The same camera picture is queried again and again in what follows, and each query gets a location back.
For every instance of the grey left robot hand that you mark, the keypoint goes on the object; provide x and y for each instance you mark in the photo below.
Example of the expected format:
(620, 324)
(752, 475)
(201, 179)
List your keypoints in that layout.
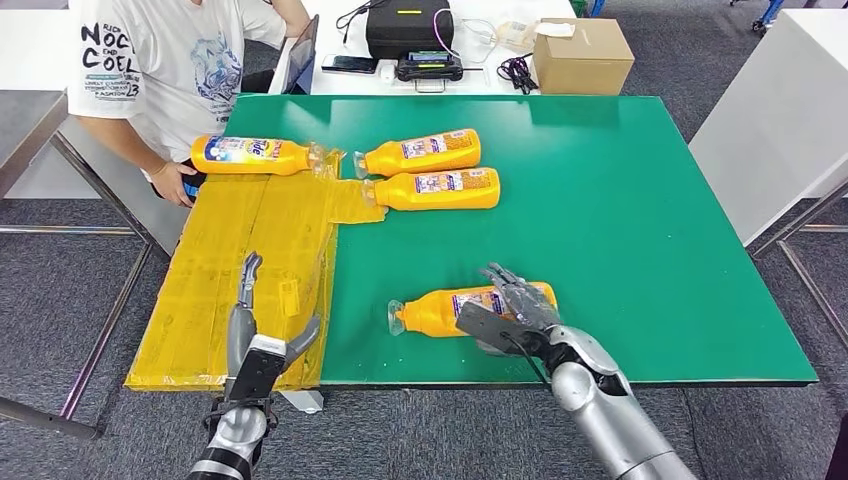
(240, 331)

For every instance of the person's right hand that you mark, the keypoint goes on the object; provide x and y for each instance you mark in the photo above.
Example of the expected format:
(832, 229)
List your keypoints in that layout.
(173, 185)

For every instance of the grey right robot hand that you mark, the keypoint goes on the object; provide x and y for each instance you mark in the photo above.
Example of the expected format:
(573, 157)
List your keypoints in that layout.
(530, 301)

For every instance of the orange detergent bottle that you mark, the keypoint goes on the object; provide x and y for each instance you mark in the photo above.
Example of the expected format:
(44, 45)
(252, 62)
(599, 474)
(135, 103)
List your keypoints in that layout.
(430, 318)
(291, 159)
(454, 197)
(427, 161)

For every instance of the person's left forearm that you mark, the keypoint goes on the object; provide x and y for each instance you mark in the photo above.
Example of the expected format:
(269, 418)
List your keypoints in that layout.
(291, 13)

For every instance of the person's right forearm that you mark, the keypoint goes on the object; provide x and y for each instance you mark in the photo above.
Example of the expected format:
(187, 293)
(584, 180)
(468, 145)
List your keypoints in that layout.
(119, 142)

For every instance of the white table foot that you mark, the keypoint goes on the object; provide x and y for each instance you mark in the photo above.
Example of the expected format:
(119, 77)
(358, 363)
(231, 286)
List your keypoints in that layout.
(308, 402)

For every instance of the person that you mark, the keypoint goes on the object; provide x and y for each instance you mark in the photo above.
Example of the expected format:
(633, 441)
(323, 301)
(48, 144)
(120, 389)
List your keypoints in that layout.
(166, 60)

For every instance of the tablet with white cover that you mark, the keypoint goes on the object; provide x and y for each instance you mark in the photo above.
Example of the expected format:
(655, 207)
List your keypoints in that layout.
(303, 50)

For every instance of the white table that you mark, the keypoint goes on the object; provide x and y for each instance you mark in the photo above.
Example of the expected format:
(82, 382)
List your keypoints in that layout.
(354, 83)
(776, 119)
(26, 53)

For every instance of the black smartphone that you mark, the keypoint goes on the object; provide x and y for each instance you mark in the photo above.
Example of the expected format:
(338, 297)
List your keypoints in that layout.
(350, 64)

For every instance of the brown cardboard box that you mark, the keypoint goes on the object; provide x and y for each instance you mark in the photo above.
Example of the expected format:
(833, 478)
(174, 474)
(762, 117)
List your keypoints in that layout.
(585, 65)

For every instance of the small white adapter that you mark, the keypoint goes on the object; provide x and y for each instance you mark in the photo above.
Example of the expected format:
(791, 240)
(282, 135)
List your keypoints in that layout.
(388, 71)

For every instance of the black handheld controller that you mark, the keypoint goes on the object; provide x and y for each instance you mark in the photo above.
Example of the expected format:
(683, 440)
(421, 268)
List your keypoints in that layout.
(430, 67)

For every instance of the clear plastic bag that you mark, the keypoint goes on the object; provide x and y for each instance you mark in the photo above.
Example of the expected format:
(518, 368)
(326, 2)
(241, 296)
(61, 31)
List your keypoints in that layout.
(518, 34)

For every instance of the white paper slip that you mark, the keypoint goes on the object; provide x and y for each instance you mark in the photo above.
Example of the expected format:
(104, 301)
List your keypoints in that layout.
(555, 29)

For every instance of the black carry case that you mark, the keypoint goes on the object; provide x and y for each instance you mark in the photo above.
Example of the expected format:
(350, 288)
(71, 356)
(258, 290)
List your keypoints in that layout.
(407, 33)

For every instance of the green crate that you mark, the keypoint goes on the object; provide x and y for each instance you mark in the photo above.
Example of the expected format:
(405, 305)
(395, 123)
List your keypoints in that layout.
(579, 6)

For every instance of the black object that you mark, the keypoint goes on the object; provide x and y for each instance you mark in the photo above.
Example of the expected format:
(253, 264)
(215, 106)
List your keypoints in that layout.
(840, 457)

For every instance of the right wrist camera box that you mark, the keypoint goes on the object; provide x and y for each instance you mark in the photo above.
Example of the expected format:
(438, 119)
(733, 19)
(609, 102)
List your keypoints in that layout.
(484, 324)

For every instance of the steel frame table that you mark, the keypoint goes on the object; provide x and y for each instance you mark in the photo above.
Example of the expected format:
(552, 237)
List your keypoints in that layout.
(26, 132)

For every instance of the blue post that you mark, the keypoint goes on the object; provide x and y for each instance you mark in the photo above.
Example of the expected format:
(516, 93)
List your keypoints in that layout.
(597, 6)

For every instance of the blue wheeled frame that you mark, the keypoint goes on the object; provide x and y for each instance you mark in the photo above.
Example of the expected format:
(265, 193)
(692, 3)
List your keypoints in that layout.
(770, 10)

